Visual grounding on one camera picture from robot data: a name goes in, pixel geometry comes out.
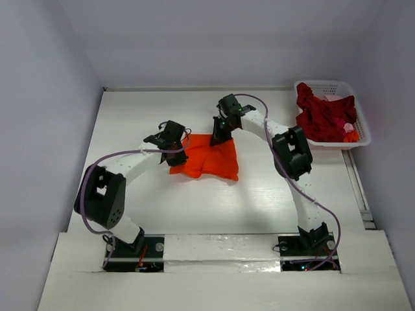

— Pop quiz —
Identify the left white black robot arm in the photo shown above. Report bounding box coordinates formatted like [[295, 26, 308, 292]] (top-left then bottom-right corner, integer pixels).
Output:
[[74, 121, 191, 256]]

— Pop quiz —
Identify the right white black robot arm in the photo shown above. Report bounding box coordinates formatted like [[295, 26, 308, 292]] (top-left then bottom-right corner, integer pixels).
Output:
[[210, 94, 329, 256]]

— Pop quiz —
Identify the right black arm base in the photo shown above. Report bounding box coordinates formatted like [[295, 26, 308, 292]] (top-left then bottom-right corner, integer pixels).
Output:
[[272, 235, 340, 272]]

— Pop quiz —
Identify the small orange cloth in basket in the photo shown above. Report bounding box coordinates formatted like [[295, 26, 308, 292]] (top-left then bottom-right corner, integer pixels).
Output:
[[344, 130, 360, 143]]

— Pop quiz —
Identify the orange t shirt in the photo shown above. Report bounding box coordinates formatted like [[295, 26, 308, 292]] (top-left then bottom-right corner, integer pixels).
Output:
[[169, 134, 239, 181]]

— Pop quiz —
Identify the dark red t shirt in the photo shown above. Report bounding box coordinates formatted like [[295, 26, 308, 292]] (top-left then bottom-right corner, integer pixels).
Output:
[[296, 82, 357, 143]]

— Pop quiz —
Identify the white plastic basket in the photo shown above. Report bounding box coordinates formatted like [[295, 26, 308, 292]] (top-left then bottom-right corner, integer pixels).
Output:
[[294, 80, 372, 150]]

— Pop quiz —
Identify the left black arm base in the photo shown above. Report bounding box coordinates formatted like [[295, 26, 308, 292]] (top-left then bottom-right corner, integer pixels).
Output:
[[104, 235, 165, 273]]

